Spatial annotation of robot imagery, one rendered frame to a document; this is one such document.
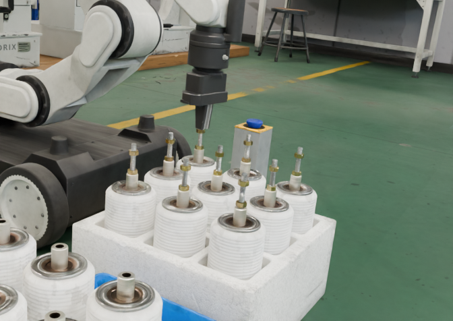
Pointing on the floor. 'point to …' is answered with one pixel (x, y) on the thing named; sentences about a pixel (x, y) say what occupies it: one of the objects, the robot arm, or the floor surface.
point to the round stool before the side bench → (290, 32)
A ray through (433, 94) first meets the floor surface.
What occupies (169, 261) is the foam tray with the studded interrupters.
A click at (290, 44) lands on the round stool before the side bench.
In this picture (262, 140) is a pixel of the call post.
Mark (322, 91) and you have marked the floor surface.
